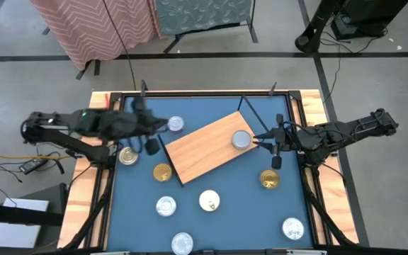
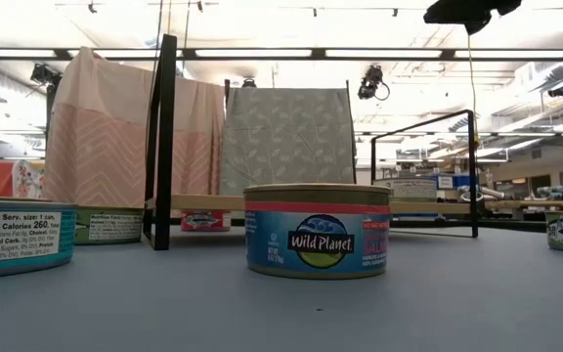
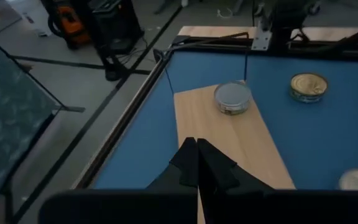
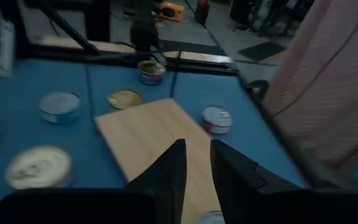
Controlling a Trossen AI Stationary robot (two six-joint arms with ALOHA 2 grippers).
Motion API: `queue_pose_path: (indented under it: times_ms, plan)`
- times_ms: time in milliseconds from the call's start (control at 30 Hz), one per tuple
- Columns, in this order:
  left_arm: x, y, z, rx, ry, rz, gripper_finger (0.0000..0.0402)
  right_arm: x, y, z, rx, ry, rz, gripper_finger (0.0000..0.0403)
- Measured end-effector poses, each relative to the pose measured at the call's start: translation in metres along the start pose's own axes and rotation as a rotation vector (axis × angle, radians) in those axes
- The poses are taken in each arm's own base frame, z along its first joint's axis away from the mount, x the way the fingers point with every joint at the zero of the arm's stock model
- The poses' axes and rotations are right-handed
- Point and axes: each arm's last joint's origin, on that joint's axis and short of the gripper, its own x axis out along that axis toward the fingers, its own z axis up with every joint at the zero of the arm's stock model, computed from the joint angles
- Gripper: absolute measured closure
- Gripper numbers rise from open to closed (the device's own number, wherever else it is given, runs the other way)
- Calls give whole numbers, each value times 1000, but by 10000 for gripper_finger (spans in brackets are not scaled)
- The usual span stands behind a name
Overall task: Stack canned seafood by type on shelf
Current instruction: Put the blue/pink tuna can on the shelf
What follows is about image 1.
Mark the black power adapter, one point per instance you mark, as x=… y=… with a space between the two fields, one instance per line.
x=32 y=165

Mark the black cloth rack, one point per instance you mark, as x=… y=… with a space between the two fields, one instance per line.
x=253 y=33
x=96 y=68

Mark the black rail clamp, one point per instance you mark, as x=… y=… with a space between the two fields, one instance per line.
x=272 y=88
x=143 y=88

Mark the red label can gold lid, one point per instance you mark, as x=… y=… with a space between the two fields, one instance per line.
x=209 y=200

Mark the grey-green leaf print cloth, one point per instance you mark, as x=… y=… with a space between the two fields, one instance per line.
x=204 y=14

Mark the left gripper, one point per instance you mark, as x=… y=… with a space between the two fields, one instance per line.
x=142 y=124

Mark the blue label can silver lid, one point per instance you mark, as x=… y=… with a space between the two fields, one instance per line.
x=166 y=206

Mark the black floor stand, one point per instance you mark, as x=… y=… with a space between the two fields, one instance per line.
x=308 y=40

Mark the white flat panel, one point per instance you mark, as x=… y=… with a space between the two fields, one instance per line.
x=16 y=235

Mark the green label can gold lid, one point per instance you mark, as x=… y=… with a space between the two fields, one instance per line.
x=162 y=172
x=269 y=178

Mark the red label can silver lid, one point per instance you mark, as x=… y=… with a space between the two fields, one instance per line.
x=292 y=228
x=175 y=124

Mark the black equipment case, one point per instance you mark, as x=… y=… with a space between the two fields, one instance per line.
x=367 y=17

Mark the Wild Planet can gold lid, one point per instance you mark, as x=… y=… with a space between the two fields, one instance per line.
x=128 y=156

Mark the pink chevron cloth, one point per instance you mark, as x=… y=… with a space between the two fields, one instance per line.
x=94 y=28

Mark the wooden shelf black metal frame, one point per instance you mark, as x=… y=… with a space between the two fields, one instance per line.
x=204 y=148

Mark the green label can silver lid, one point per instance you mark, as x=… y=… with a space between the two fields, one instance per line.
x=241 y=139
x=182 y=243

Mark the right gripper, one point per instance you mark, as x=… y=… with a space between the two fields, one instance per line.
x=287 y=140

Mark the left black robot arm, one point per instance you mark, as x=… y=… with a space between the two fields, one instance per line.
x=94 y=122

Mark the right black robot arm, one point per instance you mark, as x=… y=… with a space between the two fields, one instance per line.
x=349 y=129

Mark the white aluminium bracket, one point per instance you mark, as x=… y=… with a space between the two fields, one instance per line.
x=110 y=253
x=306 y=252

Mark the black aluminium table frame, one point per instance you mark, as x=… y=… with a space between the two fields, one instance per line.
x=204 y=93

